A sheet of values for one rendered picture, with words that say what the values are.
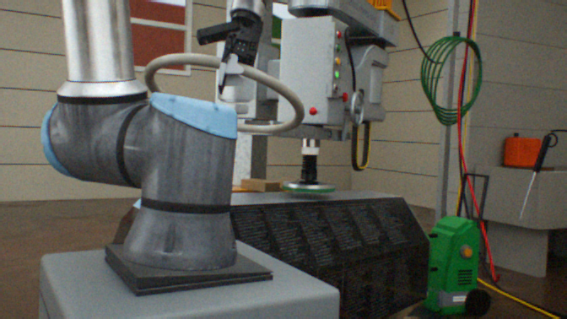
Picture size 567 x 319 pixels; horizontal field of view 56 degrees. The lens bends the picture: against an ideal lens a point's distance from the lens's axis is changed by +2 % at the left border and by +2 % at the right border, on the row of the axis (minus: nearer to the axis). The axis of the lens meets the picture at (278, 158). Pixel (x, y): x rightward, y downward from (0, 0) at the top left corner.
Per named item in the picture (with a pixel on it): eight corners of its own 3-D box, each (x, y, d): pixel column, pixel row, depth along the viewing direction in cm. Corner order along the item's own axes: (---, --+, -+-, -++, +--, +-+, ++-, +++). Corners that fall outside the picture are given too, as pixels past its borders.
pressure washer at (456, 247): (454, 298, 360) (461, 171, 356) (491, 316, 327) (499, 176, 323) (409, 301, 349) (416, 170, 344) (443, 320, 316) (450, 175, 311)
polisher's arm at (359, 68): (348, 139, 289) (353, 50, 286) (390, 142, 279) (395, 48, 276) (291, 139, 224) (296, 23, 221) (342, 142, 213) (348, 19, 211)
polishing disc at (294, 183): (310, 190, 203) (310, 186, 203) (272, 184, 218) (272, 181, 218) (344, 187, 218) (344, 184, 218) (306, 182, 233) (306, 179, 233)
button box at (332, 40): (332, 99, 209) (336, 26, 207) (338, 99, 207) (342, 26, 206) (325, 97, 202) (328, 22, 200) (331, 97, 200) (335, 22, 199)
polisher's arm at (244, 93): (205, 100, 283) (207, 53, 281) (230, 104, 315) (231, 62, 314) (341, 104, 261) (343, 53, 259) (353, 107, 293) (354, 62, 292)
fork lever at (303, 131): (311, 139, 242) (312, 129, 242) (351, 142, 233) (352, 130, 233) (232, 133, 180) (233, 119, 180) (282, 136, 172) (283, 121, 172)
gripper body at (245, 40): (254, 57, 133) (264, 16, 136) (220, 49, 132) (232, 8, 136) (252, 71, 140) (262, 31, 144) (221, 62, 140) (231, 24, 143)
